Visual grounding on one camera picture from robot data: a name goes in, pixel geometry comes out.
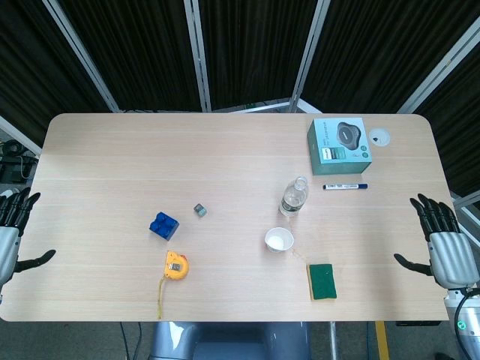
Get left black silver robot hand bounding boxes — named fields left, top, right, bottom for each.
left=0, top=187, right=57, bottom=288

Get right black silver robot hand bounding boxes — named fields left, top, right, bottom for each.
left=393, top=193, right=480, bottom=290

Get transparent plastic water bottle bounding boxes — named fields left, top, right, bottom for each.
left=277, top=175, right=309, bottom=218

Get white paper cup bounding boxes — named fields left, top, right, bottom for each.
left=264, top=226, right=294, bottom=253

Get black equipment on floor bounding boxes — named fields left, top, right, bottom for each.
left=0, top=138, right=39, bottom=183

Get blue white marker pen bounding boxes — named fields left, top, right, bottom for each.
left=322, top=182, right=369, bottom=191

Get green yellow scrubbing sponge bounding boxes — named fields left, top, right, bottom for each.
left=307, top=263, right=338, bottom=302

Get black folding screen panel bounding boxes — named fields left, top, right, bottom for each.
left=0, top=0, right=113, bottom=151
left=292, top=0, right=480, bottom=113
left=397, top=37, right=480, bottom=196
left=48, top=0, right=211, bottom=113
left=190, top=0, right=327, bottom=113

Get teal speaker product box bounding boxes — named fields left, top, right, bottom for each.
left=307, top=117, right=374, bottom=176

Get blue toy building brick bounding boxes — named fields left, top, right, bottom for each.
left=148, top=211, right=180, bottom=242

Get yellow tape measure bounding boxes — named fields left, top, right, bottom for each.
left=156, top=250, right=191, bottom=320

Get blue-grey robot body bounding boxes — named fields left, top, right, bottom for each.
left=149, top=321, right=312, bottom=360

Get white table cable grommet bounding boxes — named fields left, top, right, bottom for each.
left=367, top=127, right=392, bottom=148

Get black cable under table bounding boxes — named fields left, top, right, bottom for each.
left=118, top=321, right=144, bottom=360

